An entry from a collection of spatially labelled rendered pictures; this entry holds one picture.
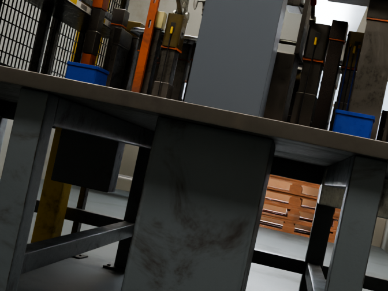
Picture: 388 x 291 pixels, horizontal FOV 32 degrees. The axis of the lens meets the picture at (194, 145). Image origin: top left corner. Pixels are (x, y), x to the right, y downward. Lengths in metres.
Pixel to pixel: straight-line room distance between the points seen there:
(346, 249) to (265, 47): 0.55
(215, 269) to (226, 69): 0.51
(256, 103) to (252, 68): 0.09
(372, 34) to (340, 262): 0.75
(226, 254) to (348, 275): 0.30
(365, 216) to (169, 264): 0.49
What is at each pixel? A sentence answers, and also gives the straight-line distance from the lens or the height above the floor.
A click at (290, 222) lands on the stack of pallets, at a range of 7.74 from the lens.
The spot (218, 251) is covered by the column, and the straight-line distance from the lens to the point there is 1.71.
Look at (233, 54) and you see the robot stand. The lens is 1.78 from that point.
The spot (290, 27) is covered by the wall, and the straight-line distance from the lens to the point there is 9.01.
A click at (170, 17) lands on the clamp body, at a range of 2.39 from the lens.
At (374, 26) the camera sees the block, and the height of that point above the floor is 1.06.
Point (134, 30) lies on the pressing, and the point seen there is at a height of 0.99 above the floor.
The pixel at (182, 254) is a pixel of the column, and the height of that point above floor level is 0.33.
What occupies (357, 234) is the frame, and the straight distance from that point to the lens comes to 1.66.
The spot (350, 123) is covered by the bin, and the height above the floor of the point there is 0.76.
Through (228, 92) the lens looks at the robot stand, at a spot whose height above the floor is 0.76.
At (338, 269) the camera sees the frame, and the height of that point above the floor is 0.38.
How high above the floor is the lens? 0.56
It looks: 1 degrees up
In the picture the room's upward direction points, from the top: 12 degrees clockwise
